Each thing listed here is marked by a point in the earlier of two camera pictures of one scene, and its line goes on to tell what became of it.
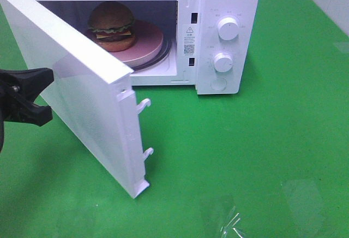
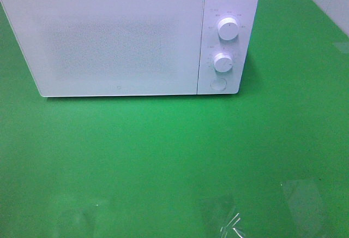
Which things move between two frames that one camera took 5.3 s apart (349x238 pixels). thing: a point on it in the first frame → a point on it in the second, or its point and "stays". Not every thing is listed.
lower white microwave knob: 223,62 stays
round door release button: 218,83 stays
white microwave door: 88,101 → 110,42
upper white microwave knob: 228,28 stays
